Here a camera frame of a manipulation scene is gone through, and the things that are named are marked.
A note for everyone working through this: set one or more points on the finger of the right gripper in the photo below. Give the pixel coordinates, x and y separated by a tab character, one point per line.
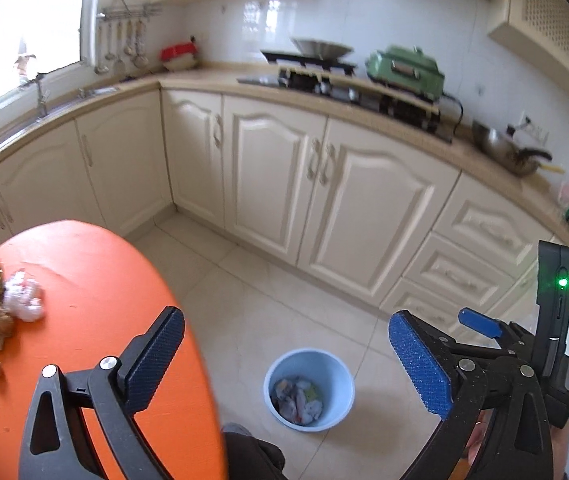
480	323

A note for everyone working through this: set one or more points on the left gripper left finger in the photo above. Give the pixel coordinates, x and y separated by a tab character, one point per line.
57	443

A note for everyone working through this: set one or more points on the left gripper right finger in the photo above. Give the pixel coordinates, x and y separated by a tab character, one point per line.
459	383

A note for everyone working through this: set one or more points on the white plastic bag bundle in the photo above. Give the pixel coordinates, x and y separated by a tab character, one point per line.
23	297

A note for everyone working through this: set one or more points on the blue trash bin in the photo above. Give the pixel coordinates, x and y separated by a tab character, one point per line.
309	390

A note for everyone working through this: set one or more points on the chrome kitchen faucet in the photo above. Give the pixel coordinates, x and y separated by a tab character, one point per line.
37	85

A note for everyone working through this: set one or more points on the kitchen window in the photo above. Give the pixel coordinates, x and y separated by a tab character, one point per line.
19	25

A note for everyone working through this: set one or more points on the person's right hand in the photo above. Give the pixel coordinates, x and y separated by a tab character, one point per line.
559	441

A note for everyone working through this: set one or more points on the cream lower cabinets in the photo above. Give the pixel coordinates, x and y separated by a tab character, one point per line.
357	209

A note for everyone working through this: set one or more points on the green electric cooker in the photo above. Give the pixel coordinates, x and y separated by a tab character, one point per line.
406	69

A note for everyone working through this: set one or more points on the black gas stove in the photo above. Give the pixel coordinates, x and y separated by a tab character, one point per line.
400	105

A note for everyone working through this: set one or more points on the steel wok on stove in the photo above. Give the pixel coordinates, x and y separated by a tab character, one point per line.
325	50

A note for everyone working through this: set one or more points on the stainless steel sink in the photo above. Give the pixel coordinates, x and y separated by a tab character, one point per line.
13	127

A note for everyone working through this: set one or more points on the white bowl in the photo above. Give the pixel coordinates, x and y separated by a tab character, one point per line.
180	63

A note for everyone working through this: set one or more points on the red lidded container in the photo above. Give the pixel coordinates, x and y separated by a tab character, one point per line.
176	50

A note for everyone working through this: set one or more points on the hanging utensil rack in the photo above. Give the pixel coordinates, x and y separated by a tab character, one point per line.
120	36

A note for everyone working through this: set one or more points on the frying pan with handle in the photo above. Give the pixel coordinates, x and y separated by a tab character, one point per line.
501	148

